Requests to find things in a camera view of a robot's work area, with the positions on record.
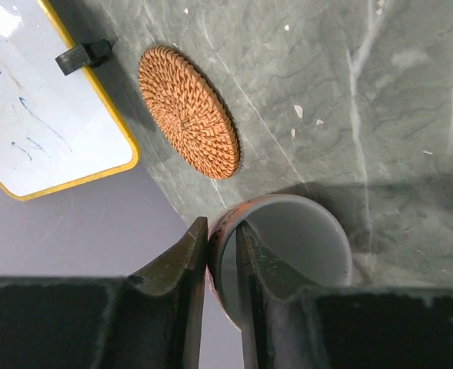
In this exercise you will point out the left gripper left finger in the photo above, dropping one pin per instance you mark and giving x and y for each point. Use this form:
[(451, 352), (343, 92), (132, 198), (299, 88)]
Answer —
[(149, 319)]

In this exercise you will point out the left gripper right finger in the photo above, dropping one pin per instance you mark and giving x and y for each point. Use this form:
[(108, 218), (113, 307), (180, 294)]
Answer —
[(288, 321)]

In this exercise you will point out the orange mug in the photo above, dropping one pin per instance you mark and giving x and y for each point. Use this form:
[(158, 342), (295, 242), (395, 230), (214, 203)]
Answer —
[(297, 229)]

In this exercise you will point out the cork coaster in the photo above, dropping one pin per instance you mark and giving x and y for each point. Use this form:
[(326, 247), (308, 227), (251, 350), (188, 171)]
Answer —
[(189, 112)]

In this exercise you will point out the small whiteboard wooden frame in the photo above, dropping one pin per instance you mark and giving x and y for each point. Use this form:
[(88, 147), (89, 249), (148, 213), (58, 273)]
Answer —
[(56, 131)]

